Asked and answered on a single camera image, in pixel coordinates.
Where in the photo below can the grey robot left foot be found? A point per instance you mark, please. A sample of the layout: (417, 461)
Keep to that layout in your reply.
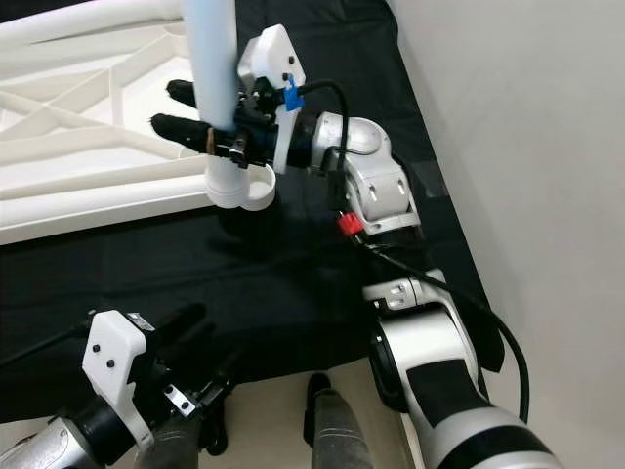
(190, 459)

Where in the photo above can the black cloth cover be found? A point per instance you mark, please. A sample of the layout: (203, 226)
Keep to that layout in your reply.
(254, 283)

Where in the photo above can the white plastic table top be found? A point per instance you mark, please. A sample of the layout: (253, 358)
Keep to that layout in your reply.
(78, 137)

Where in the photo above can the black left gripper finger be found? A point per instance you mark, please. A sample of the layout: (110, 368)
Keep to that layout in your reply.
(181, 320)
(225, 376)

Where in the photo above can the grey robot right foot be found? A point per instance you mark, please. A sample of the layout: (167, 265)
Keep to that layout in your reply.
(337, 435)

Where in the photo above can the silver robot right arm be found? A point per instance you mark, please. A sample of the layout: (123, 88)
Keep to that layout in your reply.
(381, 186)

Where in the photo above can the grey robot foot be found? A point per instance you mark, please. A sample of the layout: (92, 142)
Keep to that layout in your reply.
(337, 435)
(190, 459)

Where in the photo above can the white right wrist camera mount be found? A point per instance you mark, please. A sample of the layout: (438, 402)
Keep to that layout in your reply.
(269, 54)

